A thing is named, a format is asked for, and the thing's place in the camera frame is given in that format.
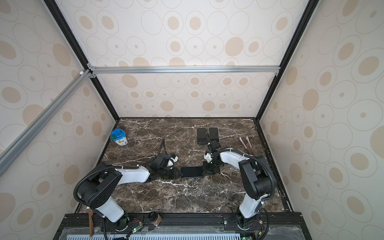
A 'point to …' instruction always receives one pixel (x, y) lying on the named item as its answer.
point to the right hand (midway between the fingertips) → (204, 173)
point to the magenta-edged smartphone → (192, 172)
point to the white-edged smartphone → (213, 134)
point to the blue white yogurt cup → (118, 135)
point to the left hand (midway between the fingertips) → (186, 174)
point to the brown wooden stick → (91, 222)
